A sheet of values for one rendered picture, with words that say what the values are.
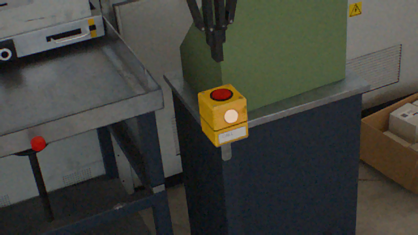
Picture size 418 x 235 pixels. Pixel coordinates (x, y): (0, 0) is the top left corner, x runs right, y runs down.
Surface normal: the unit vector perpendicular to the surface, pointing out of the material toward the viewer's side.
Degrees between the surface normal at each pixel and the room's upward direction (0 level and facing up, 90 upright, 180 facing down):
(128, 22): 90
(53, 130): 90
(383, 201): 0
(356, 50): 90
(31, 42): 90
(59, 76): 0
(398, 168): 77
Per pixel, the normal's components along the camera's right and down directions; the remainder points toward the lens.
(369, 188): -0.08, -0.84
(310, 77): 0.44, 0.45
